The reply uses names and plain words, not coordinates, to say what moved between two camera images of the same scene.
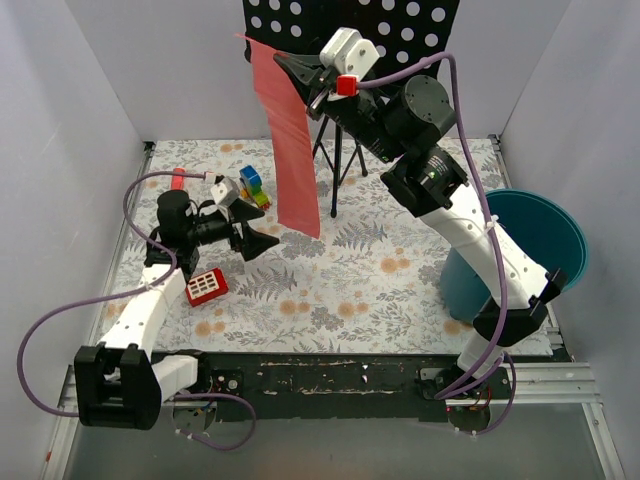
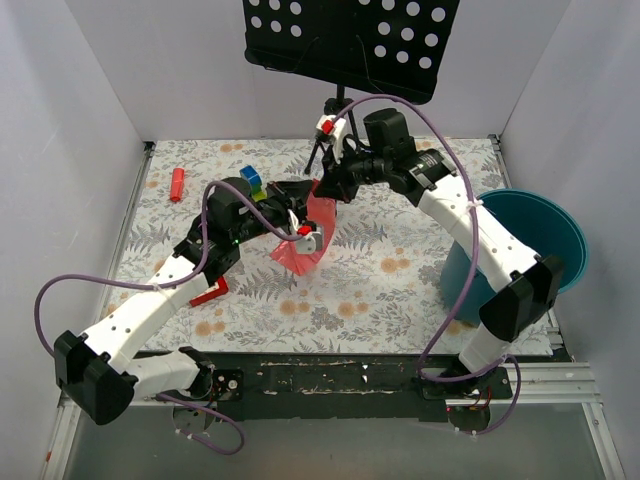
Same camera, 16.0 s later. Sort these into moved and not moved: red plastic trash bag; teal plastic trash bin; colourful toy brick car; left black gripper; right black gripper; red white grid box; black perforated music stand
Moved: right black gripper; red plastic trash bag; left black gripper
Not moved: black perforated music stand; colourful toy brick car; teal plastic trash bin; red white grid box
